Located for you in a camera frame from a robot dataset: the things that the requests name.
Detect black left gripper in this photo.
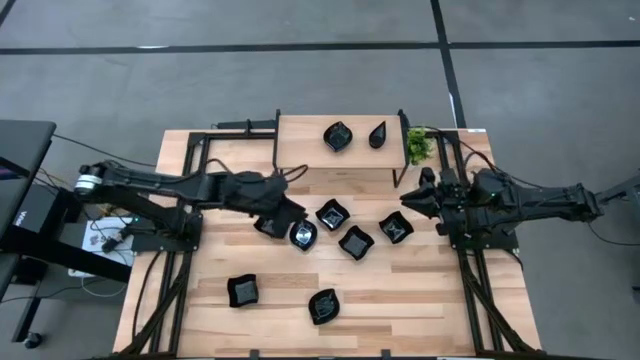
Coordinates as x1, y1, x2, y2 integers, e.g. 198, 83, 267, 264
219, 172, 308, 239

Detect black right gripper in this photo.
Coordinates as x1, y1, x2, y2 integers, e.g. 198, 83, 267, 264
399, 169, 476, 236

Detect black leaf shaped plate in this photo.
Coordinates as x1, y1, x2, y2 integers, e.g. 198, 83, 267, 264
288, 217, 319, 252
307, 288, 341, 326
322, 120, 354, 153

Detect black square wavy plate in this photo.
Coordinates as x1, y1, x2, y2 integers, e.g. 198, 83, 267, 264
226, 273, 260, 309
337, 224, 376, 262
378, 210, 415, 245
314, 198, 351, 232
252, 215, 281, 239

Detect black teardrop shaped plate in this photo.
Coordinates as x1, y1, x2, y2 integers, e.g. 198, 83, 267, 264
367, 119, 388, 150

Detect green plant white pot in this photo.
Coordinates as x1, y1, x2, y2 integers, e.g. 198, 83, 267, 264
406, 126, 434, 167

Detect wooden shelf black legs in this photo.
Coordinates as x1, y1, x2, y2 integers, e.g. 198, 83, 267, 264
272, 108, 412, 190

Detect black power strip bar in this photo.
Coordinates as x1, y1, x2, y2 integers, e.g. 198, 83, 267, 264
215, 119, 277, 130

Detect white printed paper sheet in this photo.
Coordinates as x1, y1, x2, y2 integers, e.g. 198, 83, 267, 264
82, 217, 135, 266

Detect grey metal stand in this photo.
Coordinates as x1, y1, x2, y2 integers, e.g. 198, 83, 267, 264
592, 172, 640, 207

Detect black computer case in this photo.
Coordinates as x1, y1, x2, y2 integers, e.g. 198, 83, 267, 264
12, 183, 54, 235

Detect black desk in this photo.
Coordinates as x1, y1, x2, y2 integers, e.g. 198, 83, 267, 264
0, 118, 134, 301

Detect black aluminium rail frame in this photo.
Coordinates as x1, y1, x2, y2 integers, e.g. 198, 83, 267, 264
434, 128, 539, 357
119, 130, 279, 357

